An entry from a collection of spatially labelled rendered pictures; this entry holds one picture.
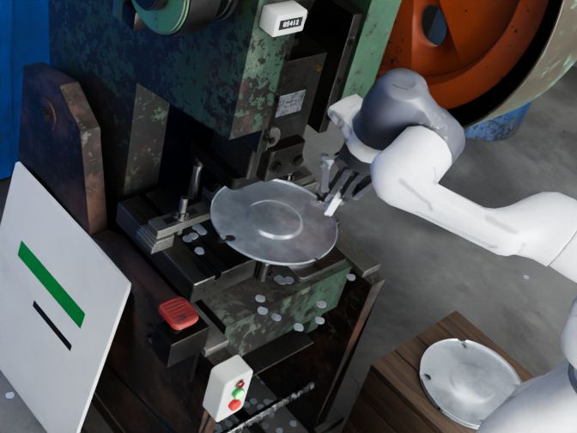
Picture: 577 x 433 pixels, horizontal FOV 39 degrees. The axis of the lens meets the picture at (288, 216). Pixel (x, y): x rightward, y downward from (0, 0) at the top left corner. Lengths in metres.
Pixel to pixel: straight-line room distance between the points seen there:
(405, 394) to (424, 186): 1.00
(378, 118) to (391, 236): 1.88
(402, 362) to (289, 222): 0.60
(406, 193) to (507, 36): 0.56
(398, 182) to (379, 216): 2.00
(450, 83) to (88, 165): 0.83
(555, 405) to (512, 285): 1.73
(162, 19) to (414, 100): 0.44
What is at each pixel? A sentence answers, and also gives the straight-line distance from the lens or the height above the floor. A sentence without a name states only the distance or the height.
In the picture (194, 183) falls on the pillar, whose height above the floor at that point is 0.78.
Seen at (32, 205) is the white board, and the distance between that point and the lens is 2.14.
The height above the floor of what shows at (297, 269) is 0.78.
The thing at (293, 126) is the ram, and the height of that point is 1.00.
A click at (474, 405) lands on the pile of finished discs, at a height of 0.36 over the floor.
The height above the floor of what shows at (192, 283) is 0.70.
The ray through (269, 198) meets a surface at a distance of 1.86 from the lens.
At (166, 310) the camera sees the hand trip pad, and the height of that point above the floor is 0.76.
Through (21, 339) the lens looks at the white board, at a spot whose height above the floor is 0.16.
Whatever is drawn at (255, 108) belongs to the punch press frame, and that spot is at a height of 1.12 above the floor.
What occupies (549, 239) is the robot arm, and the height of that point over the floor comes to 1.22.
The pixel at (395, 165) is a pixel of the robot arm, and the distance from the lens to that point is 1.23.
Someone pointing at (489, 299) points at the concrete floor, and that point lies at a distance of 3.08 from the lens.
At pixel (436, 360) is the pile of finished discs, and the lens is 2.24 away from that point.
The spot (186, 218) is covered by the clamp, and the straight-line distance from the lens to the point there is 1.79.
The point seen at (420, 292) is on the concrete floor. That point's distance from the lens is 2.97.
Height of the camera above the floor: 1.92
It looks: 39 degrees down
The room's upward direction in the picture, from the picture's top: 16 degrees clockwise
